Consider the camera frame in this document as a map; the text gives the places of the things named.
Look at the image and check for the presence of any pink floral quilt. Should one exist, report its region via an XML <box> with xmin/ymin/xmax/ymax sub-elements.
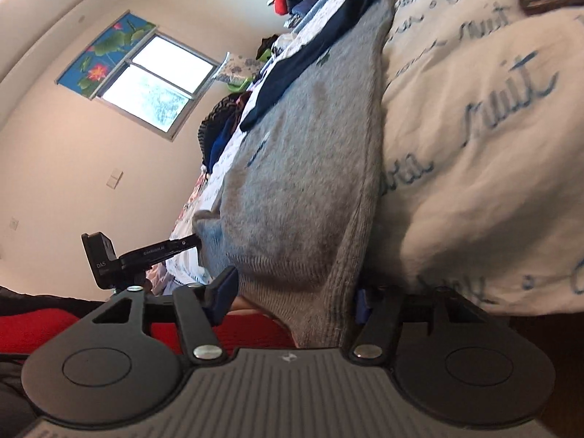
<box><xmin>176</xmin><ymin>176</ymin><xmax>217</xmax><ymax>238</ymax></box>

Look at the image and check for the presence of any grey sweater with navy sleeves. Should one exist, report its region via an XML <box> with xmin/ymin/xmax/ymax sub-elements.
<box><xmin>192</xmin><ymin>0</ymin><xmax>403</xmax><ymax>350</ymax></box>

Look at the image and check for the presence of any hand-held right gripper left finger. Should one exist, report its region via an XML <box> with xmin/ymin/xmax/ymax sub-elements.
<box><xmin>93</xmin><ymin>265</ymin><xmax>240</xmax><ymax>366</ymax></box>

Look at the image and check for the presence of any person's red garment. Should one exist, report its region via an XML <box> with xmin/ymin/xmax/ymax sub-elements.
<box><xmin>0</xmin><ymin>303</ymin><xmax>295</xmax><ymax>357</ymax></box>

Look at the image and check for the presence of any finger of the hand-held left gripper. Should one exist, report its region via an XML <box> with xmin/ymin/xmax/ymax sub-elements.
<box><xmin>168</xmin><ymin>232</ymin><xmax>203</xmax><ymax>259</ymax></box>

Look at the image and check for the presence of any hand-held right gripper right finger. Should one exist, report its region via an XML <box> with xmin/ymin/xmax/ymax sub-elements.
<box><xmin>351</xmin><ymin>284</ymin><xmax>505</xmax><ymax>366</ymax></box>

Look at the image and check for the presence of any sliding window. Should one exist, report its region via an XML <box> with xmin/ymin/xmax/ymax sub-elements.
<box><xmin>97</xmin><ymin>33</ymin><xmax>220</xmax><ymax>143</ymax></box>

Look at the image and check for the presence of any floral pillow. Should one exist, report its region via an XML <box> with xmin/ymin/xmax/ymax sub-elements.
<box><xmin>212</xmin><ymin>51</ymin><xmax>262</xmax><ymax>84</ymax></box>

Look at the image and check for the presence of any green plastic basket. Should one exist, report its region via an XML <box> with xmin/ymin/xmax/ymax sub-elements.
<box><xmin>223</xmin><ymin>75</ymin><xmax>257</xmax><ymax>95</ymax></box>

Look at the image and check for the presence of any white script-print bed sheet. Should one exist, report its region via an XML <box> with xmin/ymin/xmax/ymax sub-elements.
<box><xmin>162</xmin><ymin>0</ymin><xmax>584</xmax><ymax>316</ymax></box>

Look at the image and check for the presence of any pile of striped clothes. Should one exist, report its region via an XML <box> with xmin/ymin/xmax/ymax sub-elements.
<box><xmin>197</xmin><ymin>92</ymin><xmax>257</xmax><ymax>178</ymax></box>

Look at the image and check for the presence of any dark garment on basket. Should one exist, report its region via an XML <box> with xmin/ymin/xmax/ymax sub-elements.
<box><xmin>255</xmin><ymin>34</ymin><xmax>281</xmax><ymax>62</ymax></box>

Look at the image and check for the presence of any blue lotus flower blind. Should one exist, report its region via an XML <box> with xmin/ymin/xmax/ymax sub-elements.
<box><xmin>55</xmin><ymin>9</ymin><xmax>158</xmax><ymax>99</ymax></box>

